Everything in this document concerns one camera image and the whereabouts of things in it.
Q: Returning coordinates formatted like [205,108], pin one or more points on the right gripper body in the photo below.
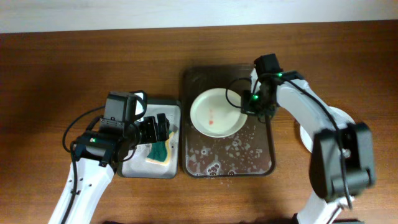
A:
[254,103]

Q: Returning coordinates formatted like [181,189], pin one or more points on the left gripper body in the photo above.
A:
[146,132]

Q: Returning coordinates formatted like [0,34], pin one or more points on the green yellow sponge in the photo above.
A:
[160,152]

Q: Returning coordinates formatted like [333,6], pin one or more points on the cream white plate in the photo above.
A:
[212,114]

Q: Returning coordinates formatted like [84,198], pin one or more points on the pale blue plate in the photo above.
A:
[342,113]

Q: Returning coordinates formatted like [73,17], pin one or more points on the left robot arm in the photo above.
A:
[109,141]

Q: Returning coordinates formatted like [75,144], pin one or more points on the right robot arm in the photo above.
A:
[342,161]

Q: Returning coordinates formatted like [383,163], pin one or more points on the black soapy water tray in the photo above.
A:
[136,166]

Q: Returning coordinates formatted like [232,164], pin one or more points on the brown serving tray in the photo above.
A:
[250,151]

